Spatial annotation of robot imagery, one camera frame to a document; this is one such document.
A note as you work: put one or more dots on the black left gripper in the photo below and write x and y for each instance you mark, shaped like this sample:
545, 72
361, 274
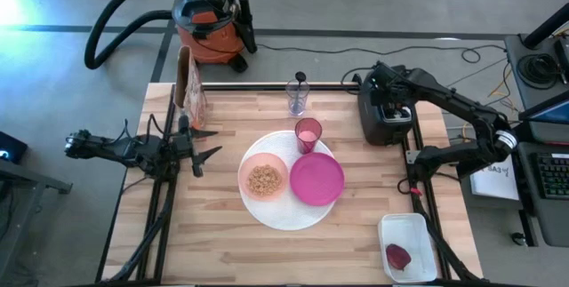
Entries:
184, 149

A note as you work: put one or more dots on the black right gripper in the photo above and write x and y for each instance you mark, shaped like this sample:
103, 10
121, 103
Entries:
391, 82

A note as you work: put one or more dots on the pumpkin cereal box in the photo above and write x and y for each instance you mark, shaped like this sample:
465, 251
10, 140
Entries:
197, 100

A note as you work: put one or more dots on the pale pink bowl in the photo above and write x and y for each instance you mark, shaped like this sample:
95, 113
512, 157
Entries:
242, 176

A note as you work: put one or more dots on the red faceted tumbler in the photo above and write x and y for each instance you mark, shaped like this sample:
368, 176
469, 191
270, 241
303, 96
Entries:
308, 138

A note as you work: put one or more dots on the magenta plate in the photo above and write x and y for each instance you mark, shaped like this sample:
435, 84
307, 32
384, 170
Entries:
316, 179

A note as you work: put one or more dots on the dark red apple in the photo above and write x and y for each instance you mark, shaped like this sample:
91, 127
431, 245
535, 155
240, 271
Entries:
398, 257

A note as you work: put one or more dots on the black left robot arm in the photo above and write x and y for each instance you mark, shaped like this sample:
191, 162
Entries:
111, 151

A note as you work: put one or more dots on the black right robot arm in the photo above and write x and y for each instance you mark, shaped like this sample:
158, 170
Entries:
453, 100

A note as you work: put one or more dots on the black toaster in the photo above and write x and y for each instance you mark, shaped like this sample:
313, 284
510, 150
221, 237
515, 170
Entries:
378, 127

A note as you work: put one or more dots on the cereal pile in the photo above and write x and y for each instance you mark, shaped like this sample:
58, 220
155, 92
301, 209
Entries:
264, 181

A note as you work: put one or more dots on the clear drinking glass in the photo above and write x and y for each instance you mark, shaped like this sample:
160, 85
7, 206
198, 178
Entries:
293, 105

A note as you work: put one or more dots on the orange black shop vacuum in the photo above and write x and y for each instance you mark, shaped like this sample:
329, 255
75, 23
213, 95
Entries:
209, 34

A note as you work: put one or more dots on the white plastic bin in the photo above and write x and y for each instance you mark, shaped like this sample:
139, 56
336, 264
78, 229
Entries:
413, 233

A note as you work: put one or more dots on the white paper sheet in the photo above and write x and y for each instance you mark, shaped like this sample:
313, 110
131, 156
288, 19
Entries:
493, 185

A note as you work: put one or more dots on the grey laptop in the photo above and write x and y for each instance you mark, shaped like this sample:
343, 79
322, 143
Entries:
551, 131

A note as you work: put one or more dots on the black backlit keyboard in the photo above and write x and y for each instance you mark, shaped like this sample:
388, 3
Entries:
553, 176

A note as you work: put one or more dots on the black device blue light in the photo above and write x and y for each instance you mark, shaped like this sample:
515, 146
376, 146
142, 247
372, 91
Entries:
11, 147

